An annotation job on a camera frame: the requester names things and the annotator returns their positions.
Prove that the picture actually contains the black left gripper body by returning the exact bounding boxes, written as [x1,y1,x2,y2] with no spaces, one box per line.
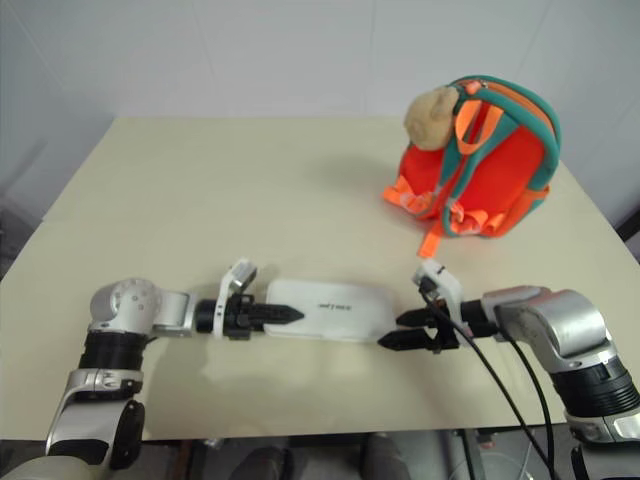
[224,294,271,342]

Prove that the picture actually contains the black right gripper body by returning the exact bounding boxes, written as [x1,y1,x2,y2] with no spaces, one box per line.
[422,299,462,355]

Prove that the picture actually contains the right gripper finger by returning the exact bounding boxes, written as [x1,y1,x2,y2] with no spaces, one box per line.
[396,308,437,327]
[377,328,432,352]

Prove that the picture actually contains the flat white box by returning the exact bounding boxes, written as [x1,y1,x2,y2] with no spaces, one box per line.
[261,277,397,344]

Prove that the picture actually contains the orange and teal backpack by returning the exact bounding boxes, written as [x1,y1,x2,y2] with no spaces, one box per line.
[381,75,562,259]

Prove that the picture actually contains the dark rounded shape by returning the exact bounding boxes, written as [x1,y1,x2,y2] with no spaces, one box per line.
[239,443,297,480]

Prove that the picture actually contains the beige plush animal head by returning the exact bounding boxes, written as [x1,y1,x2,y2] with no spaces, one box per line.
[403,85,459,151]

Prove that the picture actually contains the dark object beside table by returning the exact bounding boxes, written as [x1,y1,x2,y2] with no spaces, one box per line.
[616,198,640,242]

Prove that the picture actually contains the pale robot torso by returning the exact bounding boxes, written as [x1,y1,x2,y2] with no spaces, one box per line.
[0,452,117,480]

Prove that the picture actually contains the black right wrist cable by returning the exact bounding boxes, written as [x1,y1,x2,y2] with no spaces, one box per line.
[421,281,542,480]

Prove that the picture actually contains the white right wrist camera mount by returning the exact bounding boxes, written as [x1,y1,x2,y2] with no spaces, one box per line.
[411,259,464,322]

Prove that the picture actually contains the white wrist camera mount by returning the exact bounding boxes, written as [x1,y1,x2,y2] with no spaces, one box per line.
[411,259,464,322]
[212,257,259,341]

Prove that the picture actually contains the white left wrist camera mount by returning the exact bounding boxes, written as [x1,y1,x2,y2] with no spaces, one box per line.
[212,257,259,341]

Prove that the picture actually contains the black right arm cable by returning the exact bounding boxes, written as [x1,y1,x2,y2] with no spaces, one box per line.
[505,332,555,480]

